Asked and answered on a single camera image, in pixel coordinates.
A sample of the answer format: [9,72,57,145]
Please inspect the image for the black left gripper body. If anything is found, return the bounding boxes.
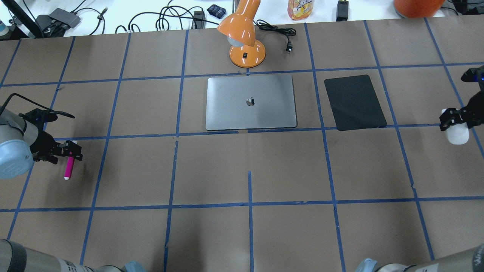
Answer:
[20,108,83,165]

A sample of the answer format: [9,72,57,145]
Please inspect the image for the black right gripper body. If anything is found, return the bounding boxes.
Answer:
[439,66,484,131]

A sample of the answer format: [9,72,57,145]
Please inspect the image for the white computer mouse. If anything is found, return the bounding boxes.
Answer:
[445,125,470,145]

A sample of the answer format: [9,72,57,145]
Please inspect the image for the pink marker pen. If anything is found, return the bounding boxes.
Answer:
[64,156,76,181]

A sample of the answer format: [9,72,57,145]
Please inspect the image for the black mousepad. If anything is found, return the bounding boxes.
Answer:
[324,74,387,131]

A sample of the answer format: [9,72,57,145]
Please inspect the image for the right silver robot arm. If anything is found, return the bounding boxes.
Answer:
[356,66,484,272]

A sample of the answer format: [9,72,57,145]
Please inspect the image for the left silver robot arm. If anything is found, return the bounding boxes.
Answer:
[0,108,83,179]

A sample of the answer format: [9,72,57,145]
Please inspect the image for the silver laptop notebook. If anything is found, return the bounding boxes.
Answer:
[205,74,298,131]

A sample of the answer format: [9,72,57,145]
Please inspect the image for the orange cylindrical container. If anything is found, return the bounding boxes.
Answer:
[393,0,444,18]

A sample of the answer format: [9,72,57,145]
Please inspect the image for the black power adapter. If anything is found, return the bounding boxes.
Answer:
[335,0,349,22]

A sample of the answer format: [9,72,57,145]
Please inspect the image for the yellow juice bottle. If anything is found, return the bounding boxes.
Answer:
[287,0,314,21]

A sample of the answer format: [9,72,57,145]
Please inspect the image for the small blue patterned pouch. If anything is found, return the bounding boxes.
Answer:
[207,5,227,19]

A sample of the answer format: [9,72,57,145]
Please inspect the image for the orange desk lamp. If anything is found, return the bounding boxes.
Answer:
[216,0,266,68]

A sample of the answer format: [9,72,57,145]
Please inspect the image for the black lamp power cable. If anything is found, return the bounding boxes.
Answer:
[256,20,297,54]

